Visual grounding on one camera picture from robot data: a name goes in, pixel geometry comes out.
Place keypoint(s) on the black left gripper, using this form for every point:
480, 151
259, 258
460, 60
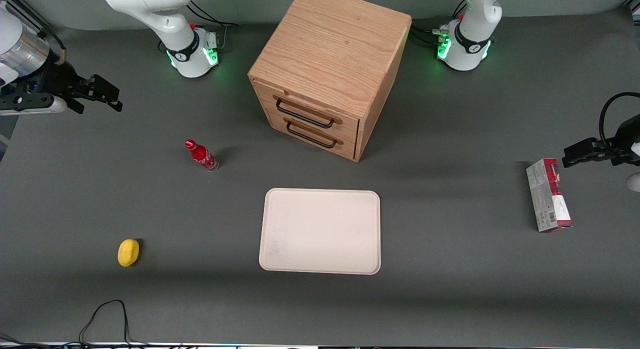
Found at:
625, 139

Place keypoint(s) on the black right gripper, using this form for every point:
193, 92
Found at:
53, 78

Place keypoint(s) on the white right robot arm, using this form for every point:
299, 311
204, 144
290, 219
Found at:
170, 24

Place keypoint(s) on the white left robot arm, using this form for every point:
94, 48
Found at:
475, 39

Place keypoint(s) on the wooden drawer cabinet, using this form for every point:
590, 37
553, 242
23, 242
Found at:
330, 44

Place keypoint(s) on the grey and red carton box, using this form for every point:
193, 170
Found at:
547, 196

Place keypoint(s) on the red cola bottle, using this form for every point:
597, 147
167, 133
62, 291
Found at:
202, 156

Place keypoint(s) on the yellow lemon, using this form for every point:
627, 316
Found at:
128, 252

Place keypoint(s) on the beige plastic tray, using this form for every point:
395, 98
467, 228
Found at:
320, 231

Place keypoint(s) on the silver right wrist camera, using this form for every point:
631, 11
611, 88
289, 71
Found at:
30, 105

